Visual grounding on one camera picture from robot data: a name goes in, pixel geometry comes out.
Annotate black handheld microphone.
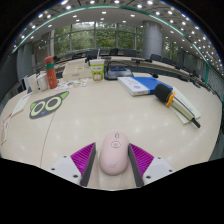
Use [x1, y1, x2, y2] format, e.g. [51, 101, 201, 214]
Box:
[153, 83, 202, 129]

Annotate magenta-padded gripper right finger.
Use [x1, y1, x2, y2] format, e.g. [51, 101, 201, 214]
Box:
[127, 143, 176, 188]

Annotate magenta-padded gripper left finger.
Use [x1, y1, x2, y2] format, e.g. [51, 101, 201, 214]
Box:
[49, 142, 97, 188]

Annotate stack of white paper cups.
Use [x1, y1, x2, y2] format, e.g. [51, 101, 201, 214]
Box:
[27, 73, 40, 94]

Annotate green-printed paper drink cup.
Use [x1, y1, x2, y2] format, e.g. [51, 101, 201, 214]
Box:
[89, 58, 106, 82]

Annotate pink computer mouse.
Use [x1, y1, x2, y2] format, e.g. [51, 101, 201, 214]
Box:
[98, 130, 130, 176]

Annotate ceiling lights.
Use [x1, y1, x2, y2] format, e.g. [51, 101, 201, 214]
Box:
[13, 0, 224, 73]

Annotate white paper booklet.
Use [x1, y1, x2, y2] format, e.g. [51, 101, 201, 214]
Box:
[11, 93, 33, 118]

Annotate blue and white book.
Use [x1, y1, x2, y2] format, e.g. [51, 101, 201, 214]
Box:
[117, 76, 174, 97]

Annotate red drink bottle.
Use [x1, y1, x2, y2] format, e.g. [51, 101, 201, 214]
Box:
[44, 55, 59, 90]

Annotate beige cardboard box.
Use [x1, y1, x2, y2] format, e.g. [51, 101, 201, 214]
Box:
[62, 63, 93, 82]

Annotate colourful sticker sheet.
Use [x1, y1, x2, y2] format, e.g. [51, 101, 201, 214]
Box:
[54, 78, 89, 91]

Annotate white notebook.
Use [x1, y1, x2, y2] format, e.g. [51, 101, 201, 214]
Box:
[169, 87, 202, 125]

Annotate black desk microphone unit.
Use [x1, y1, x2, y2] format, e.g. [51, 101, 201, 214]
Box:
[104, 60, 134, 81]

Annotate white lidded mug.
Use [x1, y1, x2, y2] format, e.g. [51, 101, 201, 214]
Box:
[36, 72, 50, 92]

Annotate dark office chairs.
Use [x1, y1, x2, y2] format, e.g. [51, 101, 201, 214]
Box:
[64, 47, 201, 68]

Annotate red and white brochure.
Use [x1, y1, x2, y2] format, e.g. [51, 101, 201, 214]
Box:
[0, 113, 13, 146]

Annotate cat-face mouse pad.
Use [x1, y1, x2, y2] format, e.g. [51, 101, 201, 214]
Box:
[28, 90, 70, 120]

